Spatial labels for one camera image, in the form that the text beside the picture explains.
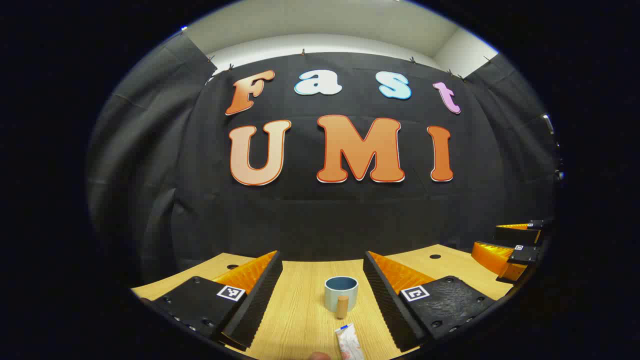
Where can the wooden desktop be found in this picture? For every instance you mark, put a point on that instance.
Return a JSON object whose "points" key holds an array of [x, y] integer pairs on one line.
{"points": [[300, 320]]}

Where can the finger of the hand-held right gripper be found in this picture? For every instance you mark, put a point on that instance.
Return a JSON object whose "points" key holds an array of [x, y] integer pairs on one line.
{"points": [[517, 236], [525, 255]]}

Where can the white toothpaste tube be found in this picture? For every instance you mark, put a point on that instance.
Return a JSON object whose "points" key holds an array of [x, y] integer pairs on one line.
{"points": [[348, 342]]}

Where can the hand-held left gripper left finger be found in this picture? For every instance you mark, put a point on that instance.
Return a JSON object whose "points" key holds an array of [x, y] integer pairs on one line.
{"points": [[257, 300]]}

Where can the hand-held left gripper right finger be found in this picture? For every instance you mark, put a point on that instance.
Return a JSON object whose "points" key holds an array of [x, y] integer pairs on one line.
{"points": [[385, 300]]}

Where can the black backdrop cloth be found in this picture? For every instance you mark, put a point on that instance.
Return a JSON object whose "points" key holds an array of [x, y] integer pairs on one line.
{"points": [[300, 220]]}

